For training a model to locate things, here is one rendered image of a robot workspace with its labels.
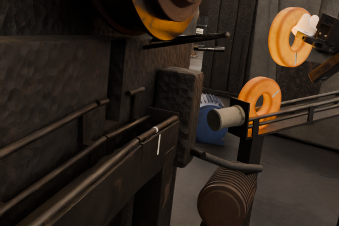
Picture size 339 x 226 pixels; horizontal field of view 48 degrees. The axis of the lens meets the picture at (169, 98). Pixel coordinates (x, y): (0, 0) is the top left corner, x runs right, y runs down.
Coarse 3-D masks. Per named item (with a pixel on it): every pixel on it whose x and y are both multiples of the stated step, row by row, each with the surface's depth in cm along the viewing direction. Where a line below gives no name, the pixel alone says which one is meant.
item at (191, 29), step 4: (196, 12) 932; (196, 16) 937; (192, 20) 937; (196, 20) 942; (192, 24) 939; (196, 24) 949; (188, 28) 944; (192, 28) 928; (184, 32) 950; (188, 32) 946; (192, 32) 931; (192, 44) 948; (192, 48) 949; (192, 52) 951; (192, 56) 933; (196, 56) 955
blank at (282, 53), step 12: (288, 12) 97; (300, 12) 99; (276, 24) 97; (288, 24) 97; (276, 36) 96; (288, 36) 98; (276, 48) 97; (288, 48) 99; (300, 48) 102; (276, 60) 100; (288, 60) 100; (300, 60) 103
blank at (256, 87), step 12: (252, 84) 107; (264, 84) 109; (276, 84) 111; (240, 96) 108; (252, 96) 107; (264, 96) 113; (276, 96) 113; (252, 108) 108; (264, 108) 114; (276, 108) 114; (264, 120) 112
